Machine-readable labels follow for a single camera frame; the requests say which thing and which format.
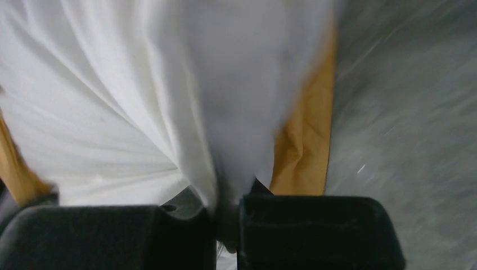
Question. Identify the blue and orange pillowcase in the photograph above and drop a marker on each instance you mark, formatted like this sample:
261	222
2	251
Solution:
301	153

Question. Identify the white pillow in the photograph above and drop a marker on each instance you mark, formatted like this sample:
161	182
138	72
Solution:
131	102

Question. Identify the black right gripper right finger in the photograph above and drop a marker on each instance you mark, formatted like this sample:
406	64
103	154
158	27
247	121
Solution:
315	232

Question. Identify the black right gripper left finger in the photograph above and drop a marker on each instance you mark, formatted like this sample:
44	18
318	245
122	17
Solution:
44	235

